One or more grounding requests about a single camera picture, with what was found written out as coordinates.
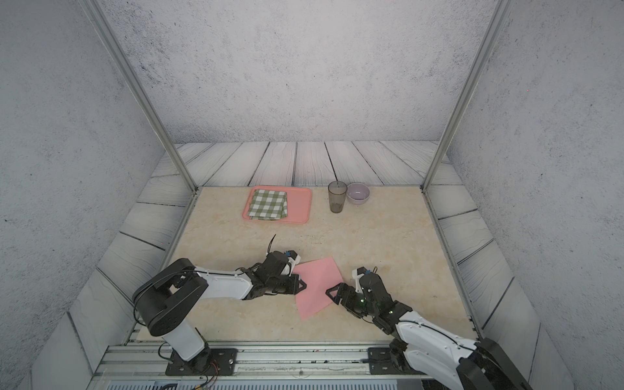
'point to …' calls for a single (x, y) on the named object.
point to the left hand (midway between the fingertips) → (309, 289)
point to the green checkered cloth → (267, 204)
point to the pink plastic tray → (299, 204)
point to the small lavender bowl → (357, 193)
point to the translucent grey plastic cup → (337, 191)
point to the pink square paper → (319, 276)
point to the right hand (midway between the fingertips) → (334, 298)
